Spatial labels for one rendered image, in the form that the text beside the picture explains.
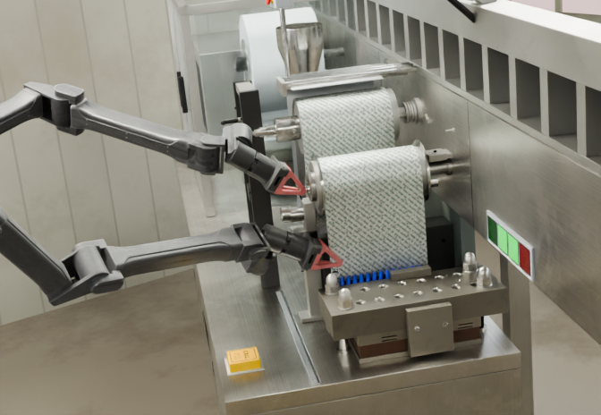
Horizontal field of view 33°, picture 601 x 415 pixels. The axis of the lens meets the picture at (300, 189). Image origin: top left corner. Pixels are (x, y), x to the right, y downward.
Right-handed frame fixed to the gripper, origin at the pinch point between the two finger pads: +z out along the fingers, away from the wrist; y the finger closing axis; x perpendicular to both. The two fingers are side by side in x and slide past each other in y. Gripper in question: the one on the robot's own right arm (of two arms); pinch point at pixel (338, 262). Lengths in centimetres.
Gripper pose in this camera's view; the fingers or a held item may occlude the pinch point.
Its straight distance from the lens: 236.7
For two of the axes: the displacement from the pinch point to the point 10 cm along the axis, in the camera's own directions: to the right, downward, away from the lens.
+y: 1.7, 2.8, -9.4
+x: 4.0, -9.0, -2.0
